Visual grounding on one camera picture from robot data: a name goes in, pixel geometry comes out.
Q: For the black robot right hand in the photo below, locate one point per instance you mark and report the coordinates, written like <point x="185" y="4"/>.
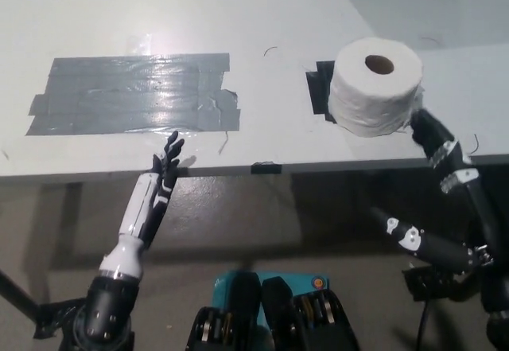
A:
<point x="477" y="207"/>

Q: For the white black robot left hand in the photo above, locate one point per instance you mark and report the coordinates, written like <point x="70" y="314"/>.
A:
<point x="143" y="207"/>

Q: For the white toilet paper roll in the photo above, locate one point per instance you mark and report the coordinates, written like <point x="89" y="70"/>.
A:
<point x="374" y="96"/>

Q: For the black teal robot torso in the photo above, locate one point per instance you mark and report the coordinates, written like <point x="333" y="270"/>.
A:
<point x="274" y="323"/>

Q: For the black table leg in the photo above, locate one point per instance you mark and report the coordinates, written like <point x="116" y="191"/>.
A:
<point x="18" y="297"/>

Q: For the black tape patch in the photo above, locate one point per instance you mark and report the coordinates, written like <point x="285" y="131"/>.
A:
<point x="320" y="88"/>

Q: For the grey duct tape patch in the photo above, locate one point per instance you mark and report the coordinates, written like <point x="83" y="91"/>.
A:
<point x="127" y="96"/>

